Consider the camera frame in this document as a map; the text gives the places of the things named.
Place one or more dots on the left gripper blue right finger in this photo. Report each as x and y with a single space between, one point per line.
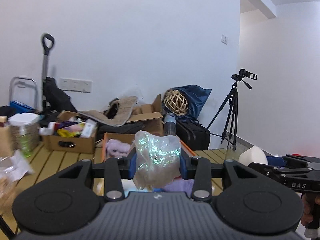
185 166

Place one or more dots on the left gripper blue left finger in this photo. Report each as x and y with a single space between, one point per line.
132 160

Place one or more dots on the iridescent translucent plastic bag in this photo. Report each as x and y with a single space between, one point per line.
155 176

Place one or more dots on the purple cloth pouch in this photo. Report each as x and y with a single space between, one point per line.
179 185

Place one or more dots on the black suitcase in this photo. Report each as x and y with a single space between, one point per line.
195 136

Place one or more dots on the pink fluffy towel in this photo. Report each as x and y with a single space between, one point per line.
116 148

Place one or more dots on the red cardboard storage box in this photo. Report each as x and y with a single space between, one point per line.
149 149

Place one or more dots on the blue water bottle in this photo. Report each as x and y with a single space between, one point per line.
169 124

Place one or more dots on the small brown cardboard tray box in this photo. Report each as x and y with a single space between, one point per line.
70 132

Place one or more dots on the large open cardboard box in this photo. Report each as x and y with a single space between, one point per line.
150 115

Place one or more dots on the woven rattan ball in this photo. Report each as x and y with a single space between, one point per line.
176 102

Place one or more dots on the dark blue cushion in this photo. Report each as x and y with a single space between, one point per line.
196 97

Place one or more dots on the green soap bottle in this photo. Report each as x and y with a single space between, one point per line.
24 141

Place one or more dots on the beige carton package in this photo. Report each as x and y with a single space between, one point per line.
5 138

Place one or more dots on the black camera tripod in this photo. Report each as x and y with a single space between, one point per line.
229 132

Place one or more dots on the white wall power strip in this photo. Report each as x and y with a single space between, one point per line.
74 85

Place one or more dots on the camera on tripod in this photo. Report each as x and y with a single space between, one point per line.
243 73

